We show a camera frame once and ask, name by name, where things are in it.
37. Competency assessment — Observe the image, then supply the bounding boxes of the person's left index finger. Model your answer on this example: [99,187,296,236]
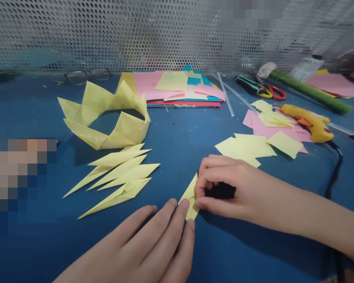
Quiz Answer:
[162,219,196,283]

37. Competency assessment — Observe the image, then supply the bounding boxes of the pile of pink yellow sheets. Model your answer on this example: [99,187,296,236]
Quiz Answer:
[305,69,354,99]

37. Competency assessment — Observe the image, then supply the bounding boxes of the stack of coloured paper sheets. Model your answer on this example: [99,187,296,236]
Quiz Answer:
[117,64,226,109]

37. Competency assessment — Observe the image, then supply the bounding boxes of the person's right hand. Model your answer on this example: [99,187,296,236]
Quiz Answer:
[194,154,311,237]

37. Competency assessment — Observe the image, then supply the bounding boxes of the white crumpled tissue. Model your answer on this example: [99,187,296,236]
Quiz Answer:
[256,62,277,79]

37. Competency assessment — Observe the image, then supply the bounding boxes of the person's right fingers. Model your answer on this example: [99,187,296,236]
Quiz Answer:
[195,154,245,197]

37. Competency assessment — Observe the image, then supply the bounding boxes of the person's right thumb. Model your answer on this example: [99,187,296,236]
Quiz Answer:
[194,196,240,217]

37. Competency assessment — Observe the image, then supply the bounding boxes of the perforated metal mesh panel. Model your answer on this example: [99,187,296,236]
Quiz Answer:
[0,0,354,75]

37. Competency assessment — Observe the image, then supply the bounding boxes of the yellow paper spike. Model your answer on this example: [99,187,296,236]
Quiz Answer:
[88,149,153,167]
[63,154,148,198]
[119,143,145,154]
[178,172,201,221]
[77,177,153,220]
[85,163,161,191]

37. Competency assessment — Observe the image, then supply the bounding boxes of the blue table cover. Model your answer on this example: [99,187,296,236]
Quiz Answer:
[0,69,354,283]

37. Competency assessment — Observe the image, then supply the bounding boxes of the yellow paper square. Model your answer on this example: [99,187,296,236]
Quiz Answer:
[267,131,304,159]
[233,133,278,158]
[214,137,262,169]

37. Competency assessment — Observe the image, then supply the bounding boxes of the red yellow handled scissors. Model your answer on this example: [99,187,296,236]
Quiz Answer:
[258,84,287,101]

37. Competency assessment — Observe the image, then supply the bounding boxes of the person's left middle finger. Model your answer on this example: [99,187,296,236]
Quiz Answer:
[149,199,191,263]

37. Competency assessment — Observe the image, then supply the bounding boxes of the translucent plastic bottle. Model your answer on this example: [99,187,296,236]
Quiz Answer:
[289,54,325,83]

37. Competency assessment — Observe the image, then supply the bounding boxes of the person's left little finger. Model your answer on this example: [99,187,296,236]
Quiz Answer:
[118,205,159,248]

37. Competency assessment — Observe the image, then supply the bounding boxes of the yellow glue gun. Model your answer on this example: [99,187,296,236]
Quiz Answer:
[273,103,336,143]

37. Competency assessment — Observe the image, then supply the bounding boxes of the person's left hand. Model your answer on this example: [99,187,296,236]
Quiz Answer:
[52,198,196,283]

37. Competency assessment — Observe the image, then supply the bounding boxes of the clear glue stick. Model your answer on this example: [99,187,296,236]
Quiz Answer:
[217,72,235,117]
[211,73,259,114]
[327,122,354,139]

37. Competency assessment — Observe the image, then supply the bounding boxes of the black green utility knife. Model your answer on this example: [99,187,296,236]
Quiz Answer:
[235,75,267,96]

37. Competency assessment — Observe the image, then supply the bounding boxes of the pile of small yellow scraps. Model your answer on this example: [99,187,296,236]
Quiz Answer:
[251,99,297,129]

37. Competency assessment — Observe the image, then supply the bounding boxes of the green paper roll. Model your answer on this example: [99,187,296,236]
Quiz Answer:
[268,70,354,115]

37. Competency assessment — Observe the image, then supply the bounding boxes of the black framed glasses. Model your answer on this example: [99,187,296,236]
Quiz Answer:
[64,68,112,86]

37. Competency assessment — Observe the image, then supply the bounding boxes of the yellow paper crown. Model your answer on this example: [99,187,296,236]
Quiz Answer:
[57,79,151,150]

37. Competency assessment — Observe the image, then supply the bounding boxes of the pile of pink paper pieces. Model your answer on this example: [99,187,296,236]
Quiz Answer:
[242,109,313,154]

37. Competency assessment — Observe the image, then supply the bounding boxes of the black power cable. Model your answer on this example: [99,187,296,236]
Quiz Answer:
[324,141,347,283]

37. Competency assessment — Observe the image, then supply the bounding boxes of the person's left ring finger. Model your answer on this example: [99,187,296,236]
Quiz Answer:
[129,198,178,251]

